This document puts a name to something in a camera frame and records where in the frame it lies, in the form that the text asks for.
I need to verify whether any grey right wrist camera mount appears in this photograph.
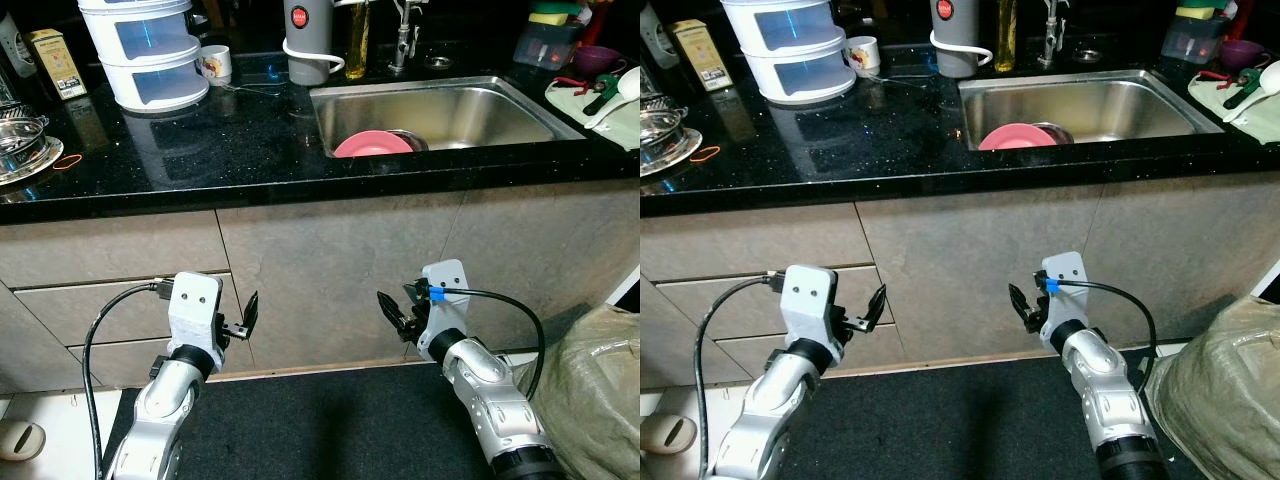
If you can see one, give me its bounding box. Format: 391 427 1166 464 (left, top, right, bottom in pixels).
415 259 472 361
1040 251 1090 351

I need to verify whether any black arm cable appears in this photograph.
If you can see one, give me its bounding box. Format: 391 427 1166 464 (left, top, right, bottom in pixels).
694 275 791 480
1045 277 1160 393
430 286 547 401
82 281 171 480

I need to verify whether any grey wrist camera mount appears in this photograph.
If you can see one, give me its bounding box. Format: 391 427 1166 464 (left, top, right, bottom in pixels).
783 265 845 353
415 259 472 361
165 271 227 359
1040 251 1090 351

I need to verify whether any stainless steel sink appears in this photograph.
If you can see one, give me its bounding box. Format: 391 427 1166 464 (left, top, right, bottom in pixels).
309 75 589 159
957 68 1227 152

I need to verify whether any black floor mat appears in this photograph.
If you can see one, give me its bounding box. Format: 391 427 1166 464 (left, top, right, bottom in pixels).
100 360 561 480
790 350 1201 480

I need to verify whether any purple bowl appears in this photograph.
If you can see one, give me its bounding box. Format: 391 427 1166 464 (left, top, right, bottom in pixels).
1220 40 1270 72
571 45 624 77

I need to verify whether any grey cylinder water filter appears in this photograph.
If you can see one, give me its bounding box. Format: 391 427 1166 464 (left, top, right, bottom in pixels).
930 0 982 79
283 0 337 87

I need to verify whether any grey kitchen cabinet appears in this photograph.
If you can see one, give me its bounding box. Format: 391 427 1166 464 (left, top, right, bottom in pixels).
640 170 1280 391
0 178 641 393

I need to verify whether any steel sink faucet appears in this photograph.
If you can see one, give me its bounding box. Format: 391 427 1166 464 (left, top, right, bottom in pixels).
1038 0 1070 69
388 0 422 75

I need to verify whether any steel fork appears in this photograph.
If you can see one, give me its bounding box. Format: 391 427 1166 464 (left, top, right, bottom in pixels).
215 80 287 99
865 72 937 92

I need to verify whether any pink plate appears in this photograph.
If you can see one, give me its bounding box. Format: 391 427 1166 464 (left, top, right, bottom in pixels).
978 123 1059 152
333 130 415 159

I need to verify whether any white printed mug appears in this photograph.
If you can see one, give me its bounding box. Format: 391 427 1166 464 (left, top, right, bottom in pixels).
197 45 234 86
845 36 883 79

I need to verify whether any white hose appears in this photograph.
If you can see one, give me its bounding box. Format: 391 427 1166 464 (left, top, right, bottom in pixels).
282 38 347 78
930 30 995 70

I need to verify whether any clear plastic container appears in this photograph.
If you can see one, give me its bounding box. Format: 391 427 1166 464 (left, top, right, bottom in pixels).
512 22 582 71
1162 15 1230 64

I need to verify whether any steel pot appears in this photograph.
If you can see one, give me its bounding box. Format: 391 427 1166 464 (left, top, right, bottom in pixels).
0 100 52 171
640 95 690 162

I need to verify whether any beige woven sack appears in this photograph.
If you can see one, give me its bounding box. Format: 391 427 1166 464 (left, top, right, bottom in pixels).
1145 295 1280 480
515 303 641 480

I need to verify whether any red plastic utensil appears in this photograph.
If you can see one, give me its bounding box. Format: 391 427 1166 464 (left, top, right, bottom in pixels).
578 0 607 49
1225 0 1257 41

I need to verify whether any white tiered storage container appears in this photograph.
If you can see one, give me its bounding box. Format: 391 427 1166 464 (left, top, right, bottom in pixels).
77 0 212 113
720 0 859 106

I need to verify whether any green handled tool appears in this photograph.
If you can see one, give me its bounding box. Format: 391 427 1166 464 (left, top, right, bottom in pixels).
1224 68 1267 111
585 72 622 117

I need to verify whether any white ladle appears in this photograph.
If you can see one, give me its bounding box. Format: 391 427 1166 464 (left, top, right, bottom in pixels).
1225 60 1280 124
583 66 641 132

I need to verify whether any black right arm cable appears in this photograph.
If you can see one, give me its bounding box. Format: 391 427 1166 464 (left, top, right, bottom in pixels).
430 286 547 401
1045 277 1160 393

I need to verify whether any yellow oil bottle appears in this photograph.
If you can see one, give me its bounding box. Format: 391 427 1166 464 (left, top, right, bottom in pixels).
994 0 1020 73
346 0 372 81

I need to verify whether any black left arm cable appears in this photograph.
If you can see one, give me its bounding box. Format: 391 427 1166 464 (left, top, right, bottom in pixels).
82 281 171 480
694 275 791 480

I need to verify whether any light green cloth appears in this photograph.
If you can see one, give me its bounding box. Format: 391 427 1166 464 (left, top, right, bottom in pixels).
1188 60 1280 146
545 65 641 153

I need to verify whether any yellow cardboard box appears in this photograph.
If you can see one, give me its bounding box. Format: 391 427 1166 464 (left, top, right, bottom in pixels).
27 28 90 102
670 18 737 93

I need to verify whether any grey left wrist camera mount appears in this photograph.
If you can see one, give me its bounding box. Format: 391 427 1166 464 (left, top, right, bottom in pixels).
783 265 845 353
165 271 227 359

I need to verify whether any steel plate under pot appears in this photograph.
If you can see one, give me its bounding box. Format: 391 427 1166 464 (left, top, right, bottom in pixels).
640 128 704 180
0 135 65 188

